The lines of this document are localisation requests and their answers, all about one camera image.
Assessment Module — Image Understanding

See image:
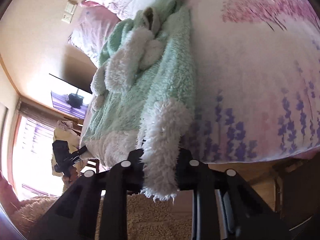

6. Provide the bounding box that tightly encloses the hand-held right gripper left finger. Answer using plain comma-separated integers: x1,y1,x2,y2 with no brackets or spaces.
25,148,146,240

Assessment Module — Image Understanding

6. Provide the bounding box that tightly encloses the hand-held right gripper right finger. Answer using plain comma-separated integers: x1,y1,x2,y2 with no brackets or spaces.
175,148,292,240

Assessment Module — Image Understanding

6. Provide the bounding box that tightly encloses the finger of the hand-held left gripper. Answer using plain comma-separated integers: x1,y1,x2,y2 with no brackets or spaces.
71,145,88,162

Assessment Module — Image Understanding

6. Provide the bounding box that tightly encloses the green fleece hooded robe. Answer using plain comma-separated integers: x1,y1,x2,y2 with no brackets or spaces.
79,0,197,202

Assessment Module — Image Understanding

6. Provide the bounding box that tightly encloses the person's left hand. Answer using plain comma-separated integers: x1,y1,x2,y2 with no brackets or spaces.
62,168,78,188

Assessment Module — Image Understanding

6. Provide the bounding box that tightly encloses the dark wooden chair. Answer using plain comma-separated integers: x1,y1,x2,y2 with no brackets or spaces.
63,116,101,175

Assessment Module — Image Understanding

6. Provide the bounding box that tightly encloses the yellowish floral cloth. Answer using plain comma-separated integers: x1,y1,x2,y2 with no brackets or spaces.
52,119,83,178

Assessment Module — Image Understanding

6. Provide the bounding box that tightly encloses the window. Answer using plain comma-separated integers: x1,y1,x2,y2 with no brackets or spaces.
10,100,66,200

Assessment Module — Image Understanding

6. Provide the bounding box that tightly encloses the beige fluffy rug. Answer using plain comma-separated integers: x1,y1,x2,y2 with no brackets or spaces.
10,192,198,240

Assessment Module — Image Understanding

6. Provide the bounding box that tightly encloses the flat screen television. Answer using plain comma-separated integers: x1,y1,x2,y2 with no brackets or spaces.
49,73,93,119

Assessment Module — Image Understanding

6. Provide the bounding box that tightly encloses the dark wooden cabinet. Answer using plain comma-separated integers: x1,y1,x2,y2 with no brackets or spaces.
271,152,320,231

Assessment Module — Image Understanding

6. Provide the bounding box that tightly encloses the floral pink bed sheet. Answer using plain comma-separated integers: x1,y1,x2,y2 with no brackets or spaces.
82,0,320,164

